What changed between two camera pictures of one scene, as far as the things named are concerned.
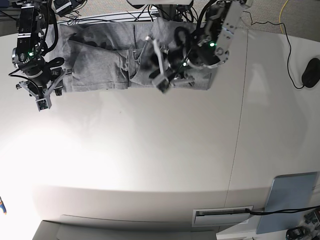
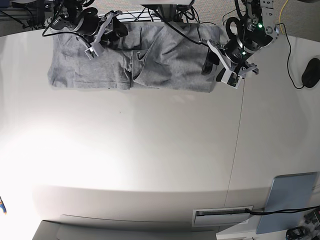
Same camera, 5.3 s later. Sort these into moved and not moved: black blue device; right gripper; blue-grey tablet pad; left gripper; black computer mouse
Moved: right gripper; left gripper
Not moved: blue-grey tablet pad; black computer mouse; black blue device
